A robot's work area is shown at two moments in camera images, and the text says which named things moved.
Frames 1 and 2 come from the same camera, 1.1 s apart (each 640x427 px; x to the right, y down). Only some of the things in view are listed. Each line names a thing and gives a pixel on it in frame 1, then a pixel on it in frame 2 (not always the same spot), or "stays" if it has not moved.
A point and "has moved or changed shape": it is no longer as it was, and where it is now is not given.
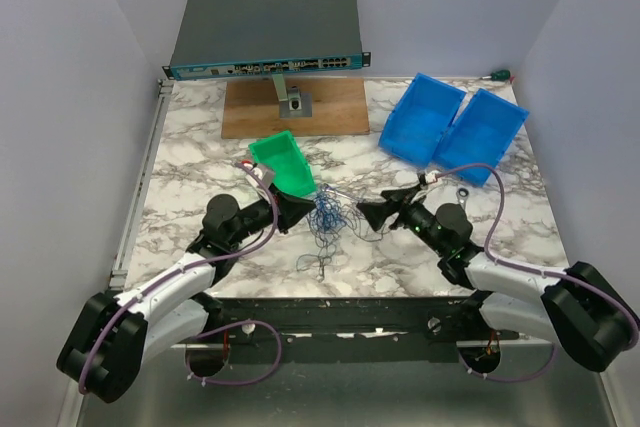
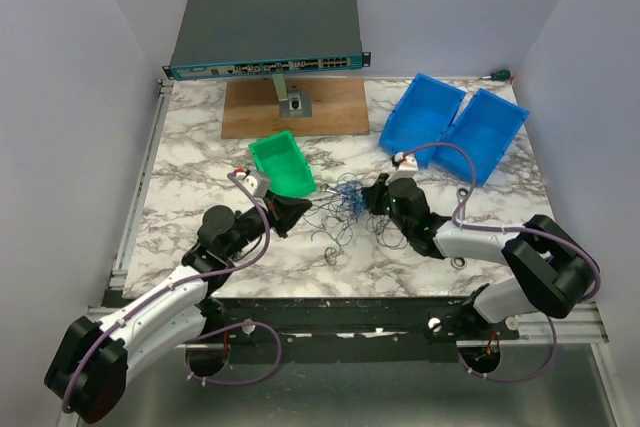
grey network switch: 268,29 stays
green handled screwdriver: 502,75 stays
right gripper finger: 404,194 to 376,191
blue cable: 327,214 to 352,199
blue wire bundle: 332,214 has moved or changed shape
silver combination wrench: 338,193 stays
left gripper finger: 296,207 stays
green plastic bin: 291,172 stays
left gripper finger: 287,220 stays
